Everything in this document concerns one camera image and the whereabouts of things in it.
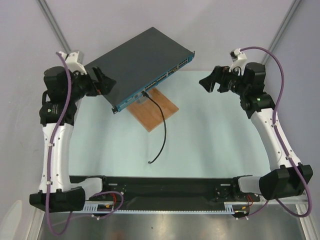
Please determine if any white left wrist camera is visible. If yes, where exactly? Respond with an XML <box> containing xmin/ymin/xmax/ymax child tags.
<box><xmin>55</xmin><ymin>50</ymin><xmax>88</xmax><ymax>75</ymax></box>

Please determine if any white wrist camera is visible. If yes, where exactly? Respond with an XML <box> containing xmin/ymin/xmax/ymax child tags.
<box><xmin>229</xmin><ymin>48</ymin><xmax>248</xmax><ymax>72</ymax></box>
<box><xmin>55</xmin><ymin>50</ymin><xmax>88</xmax><ymax>75</ymax></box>

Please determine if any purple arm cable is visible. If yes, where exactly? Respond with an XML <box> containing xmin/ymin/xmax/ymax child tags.
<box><xmin>44</xmin><ymin>51</ymin><xmax>125</xmax><ymax>236</ymax></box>
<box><xmin>238</xmin><ymin>46</ymin><xmax>313</xmax><ymax>220</ymax></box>

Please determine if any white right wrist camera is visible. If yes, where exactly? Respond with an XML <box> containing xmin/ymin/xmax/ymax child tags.
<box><xmin>229</xmin><ymin>48</ymin><xmax>248</xmax><ymax>72</ymax></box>

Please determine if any aluminium frame post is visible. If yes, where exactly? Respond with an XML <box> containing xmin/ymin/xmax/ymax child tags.
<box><xmin>267</xmin><ymin>0</ymin><xmax>304</xmax><ymax>53</ymax></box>
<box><xmin>36</xmin><ymin>0</ymin><xmax>72</xmax><ymax>53</ymax></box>

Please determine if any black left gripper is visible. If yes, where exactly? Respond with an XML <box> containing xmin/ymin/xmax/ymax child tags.
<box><xmin>65</xmin><ymin>66</ymin><xmax>116</xmax><ymax>102</ymax></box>

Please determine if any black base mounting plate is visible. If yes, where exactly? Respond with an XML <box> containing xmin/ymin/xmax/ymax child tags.
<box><xmin>68</xmin><ymin>176</ymin><xmax>262</xmax><ymax>211</ymax></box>

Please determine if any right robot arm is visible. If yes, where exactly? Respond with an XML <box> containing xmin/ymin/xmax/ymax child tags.
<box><xmin>199</xmin><ymin>62</ymin><xmax>313</xmax><ymax>201</ymax></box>

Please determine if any dark grey network switch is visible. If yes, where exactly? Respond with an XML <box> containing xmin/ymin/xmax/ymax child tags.
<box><xmin>85</xmin><ymin>27</ymin><xmax>195</xmax><ymax>114</ymax></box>

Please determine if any white cable duct rail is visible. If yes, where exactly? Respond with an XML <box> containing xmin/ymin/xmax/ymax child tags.
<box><xmin>83</xmin><ymin>201</ymin><xmax>237</xmax><ymax>215</ymax></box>

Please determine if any metal switch stand bracket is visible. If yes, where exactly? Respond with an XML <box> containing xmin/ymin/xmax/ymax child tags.
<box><xmin>135</xmin><ymin>94</ymin><xmax>149</xmax><ymax>105</ymax></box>

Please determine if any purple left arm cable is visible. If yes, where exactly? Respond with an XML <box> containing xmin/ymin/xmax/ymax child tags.
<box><xmin>44</xmin><ymin>51</ymin><xmax>125</xmax><ymax>236</ymax></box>

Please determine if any black ethernet cable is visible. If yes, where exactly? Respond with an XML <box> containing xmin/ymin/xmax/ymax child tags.
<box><xmin>141</xmin><ymin>91</ymin><xmax>168</xmax><ymax>165</ymax></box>

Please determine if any aluminium frame post right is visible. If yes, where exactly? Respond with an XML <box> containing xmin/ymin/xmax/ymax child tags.
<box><xmin>267</xmin><ymin>0</ymin><xmax>304</xmax><ymax>53</ymax></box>

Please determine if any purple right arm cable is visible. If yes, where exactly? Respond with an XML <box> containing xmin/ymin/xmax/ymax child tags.
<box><xmin>238</xmin><ymin>46</ymin><xmax>313</xmax><ymax>220</ymax></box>

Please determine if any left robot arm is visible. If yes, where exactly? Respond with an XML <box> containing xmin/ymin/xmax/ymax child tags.
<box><xmin>29</xmin><ymin>66</ymin><xmax>116</xmax><ymax>213</ymax></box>

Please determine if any aluminium front rail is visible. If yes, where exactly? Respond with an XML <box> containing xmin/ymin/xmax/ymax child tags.
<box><xmin>278</xmin><ymin>193</ymin><xmax>308</xmax><ymax>205</ymax></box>

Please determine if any aluminium frame post left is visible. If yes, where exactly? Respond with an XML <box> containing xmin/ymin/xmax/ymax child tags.
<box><xmin>36</xmin><ymin>0</ymin><xmax>72</xmax><ymax>53</ymax></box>

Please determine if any wooden base board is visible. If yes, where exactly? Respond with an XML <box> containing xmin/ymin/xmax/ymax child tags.
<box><xmin>127</xmin><ymin>88</ymin><xmax>179</xmax><ymax>132</ymax></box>

